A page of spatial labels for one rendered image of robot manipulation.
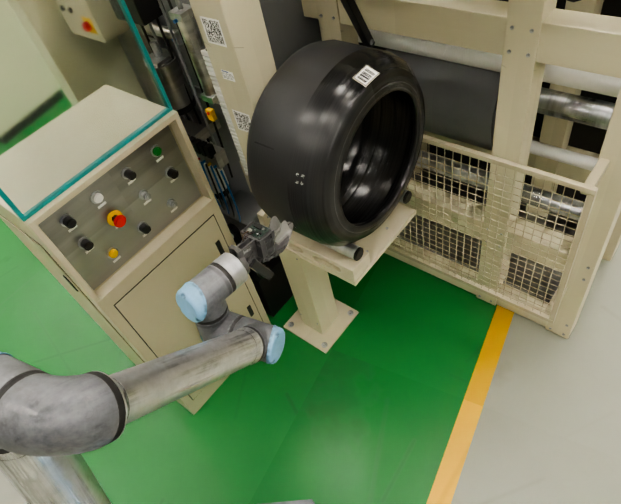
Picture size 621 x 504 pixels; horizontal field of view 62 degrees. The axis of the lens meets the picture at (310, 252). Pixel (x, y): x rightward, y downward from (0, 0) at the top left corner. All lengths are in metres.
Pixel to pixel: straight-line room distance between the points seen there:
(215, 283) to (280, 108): 0.46
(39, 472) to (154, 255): 0.97
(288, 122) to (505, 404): 1.52
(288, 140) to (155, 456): 1.63
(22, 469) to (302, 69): 1.03
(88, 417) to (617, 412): 2.01
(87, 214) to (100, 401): 0.93
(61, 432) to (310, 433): 1.57
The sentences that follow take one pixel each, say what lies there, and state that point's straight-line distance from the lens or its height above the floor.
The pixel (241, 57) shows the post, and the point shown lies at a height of 1.44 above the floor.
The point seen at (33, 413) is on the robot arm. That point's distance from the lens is 0.84.
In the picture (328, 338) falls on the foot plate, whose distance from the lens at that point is 2.47.
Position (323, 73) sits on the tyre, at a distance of 1.33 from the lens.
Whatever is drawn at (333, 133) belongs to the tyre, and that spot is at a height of 1.37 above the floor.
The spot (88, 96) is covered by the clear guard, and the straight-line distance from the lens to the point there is 1.56.
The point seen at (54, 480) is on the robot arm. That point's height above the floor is 1.28.
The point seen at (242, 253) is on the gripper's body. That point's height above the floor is 1.19.
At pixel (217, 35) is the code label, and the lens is 1.50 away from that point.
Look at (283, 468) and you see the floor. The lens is 2.27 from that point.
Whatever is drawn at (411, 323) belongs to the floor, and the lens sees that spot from 2.48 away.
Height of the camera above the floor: 2.11
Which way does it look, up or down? 48 degrees down
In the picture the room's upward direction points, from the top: 16 degrees counter-clockwise
